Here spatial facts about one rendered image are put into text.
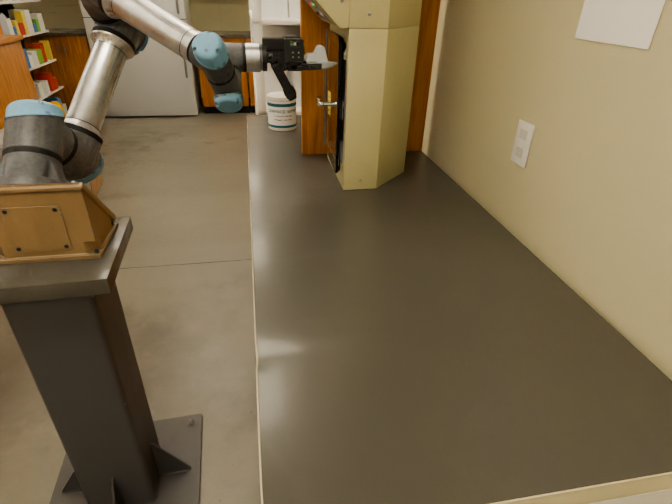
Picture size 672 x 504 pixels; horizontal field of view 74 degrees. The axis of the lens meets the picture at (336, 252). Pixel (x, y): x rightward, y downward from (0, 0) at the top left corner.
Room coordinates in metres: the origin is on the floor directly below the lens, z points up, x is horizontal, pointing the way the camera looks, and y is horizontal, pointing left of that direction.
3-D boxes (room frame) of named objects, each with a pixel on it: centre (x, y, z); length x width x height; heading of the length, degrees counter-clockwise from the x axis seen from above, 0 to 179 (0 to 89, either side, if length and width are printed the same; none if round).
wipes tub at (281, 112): (2.08, 0.27, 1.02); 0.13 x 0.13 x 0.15
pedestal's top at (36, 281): (0.93, 0.69, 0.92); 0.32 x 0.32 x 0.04; 14
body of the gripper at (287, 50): (1.36, 0.16, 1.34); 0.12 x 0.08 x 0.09; 101
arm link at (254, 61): (1.35, 0.24, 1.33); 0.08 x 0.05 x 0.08; 11
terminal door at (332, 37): (1.51, 0.03, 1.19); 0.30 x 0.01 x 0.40; 8
